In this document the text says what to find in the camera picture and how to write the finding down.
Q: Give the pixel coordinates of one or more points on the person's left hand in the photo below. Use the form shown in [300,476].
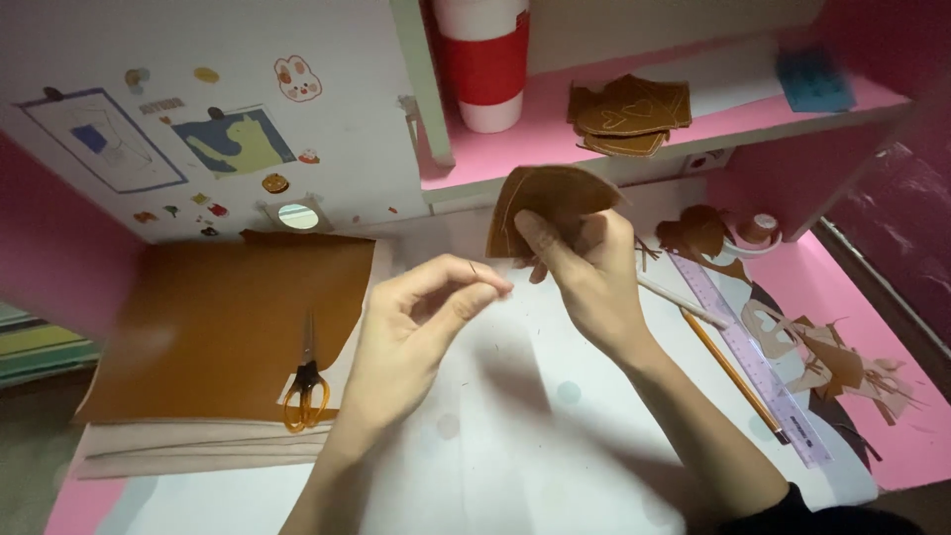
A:
[401,349]

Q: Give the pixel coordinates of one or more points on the person's right hand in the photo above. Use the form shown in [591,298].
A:
[598,286]

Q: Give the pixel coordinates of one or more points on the brown stitched leather piece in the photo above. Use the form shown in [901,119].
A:
[557,195]

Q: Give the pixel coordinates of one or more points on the thin sewing needle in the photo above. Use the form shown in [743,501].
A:
[473,269]

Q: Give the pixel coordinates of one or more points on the white pen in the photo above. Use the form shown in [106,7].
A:
[683,301]

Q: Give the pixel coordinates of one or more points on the brown cut-out leather offcut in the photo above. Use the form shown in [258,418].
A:
[698,234]

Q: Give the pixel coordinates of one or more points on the white dotted desk mat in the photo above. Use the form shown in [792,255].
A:
[520,446]

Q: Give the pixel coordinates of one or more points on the orange pencil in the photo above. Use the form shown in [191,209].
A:
[735,379]

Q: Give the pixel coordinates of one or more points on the clear purple ruler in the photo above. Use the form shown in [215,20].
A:
[750,357]

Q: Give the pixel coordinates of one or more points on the small round mirror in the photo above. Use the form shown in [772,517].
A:
[298,216]

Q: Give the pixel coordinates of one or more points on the brown tape roll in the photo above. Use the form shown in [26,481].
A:
[758,229]

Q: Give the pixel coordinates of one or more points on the stack of brown leather pieces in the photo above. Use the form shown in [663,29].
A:
[631,115]

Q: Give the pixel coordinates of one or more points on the pink and white shelf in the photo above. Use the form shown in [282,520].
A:
[594,111]

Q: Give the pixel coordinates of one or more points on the large brown leather sheet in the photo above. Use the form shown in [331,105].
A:
[223,327]

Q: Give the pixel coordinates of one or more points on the burger sticker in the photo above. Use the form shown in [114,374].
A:
[275,183]

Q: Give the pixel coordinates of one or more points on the stack of beige sheets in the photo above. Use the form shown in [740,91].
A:
[200,446]

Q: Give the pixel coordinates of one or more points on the white cup with red sleeve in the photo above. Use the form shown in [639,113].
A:
[487,63]

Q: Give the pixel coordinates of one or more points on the heap of leather scraps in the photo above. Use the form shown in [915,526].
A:
[839,364]

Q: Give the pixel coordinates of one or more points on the cat picture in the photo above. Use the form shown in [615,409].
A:
[234,141]

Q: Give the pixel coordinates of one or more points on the dark grey fabric piece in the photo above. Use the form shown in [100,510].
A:
[839,416]

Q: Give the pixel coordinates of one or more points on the rabbit sticker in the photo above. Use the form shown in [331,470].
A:
[297,78]

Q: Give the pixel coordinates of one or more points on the black sleeve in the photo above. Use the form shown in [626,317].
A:
[810,516]

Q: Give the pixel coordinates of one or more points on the blue-framed line drawing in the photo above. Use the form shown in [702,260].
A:
[104,141]

